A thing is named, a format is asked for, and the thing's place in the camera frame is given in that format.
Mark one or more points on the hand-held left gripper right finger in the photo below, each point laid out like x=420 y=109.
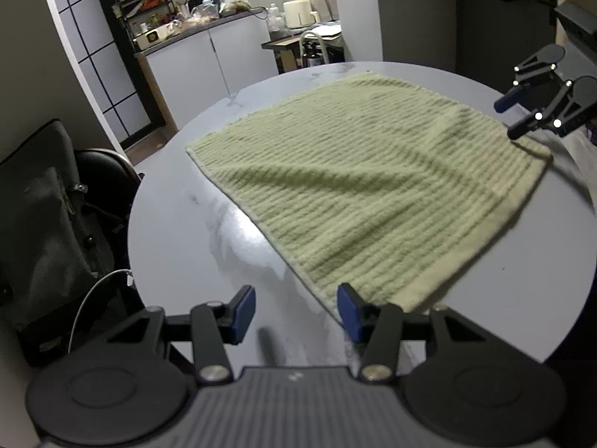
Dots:
x=350 y=312

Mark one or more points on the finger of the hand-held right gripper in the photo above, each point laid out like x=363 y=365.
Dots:
x=508 y=100
x=522 y=127

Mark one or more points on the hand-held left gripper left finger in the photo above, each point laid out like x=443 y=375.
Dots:
x=245 y=315

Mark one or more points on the pale yellow ribbed towel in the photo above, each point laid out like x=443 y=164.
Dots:
x=364 y=172

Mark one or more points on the dark wooden chair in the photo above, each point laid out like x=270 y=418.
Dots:
x=109 y=177

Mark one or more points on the dark glass bottle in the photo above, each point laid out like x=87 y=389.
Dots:
x=311 y=55

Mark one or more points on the white bag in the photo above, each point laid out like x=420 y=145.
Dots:
x=324 y=4

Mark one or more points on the white trolley cart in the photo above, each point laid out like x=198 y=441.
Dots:
x=308 y=46

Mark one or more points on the grey backpack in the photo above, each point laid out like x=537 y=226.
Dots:
x=42 y=224

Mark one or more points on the cream countertop appliance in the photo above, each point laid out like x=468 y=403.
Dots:
x=297 y=14

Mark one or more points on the clear plastic bottles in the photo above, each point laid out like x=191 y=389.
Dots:
x=276 y=22

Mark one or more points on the white kitchen base cabinet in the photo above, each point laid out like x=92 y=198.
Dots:
x=219 y=60

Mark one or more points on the black-framed glass door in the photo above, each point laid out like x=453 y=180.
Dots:
x=107 y=65

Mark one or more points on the pile of plastic food bags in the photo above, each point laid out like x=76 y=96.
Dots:
x=205 y=16

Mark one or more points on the blue-lidded jug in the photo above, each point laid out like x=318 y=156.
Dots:
x=208 y=7

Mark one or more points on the black spice rack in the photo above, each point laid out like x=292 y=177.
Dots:
x=144 y=7

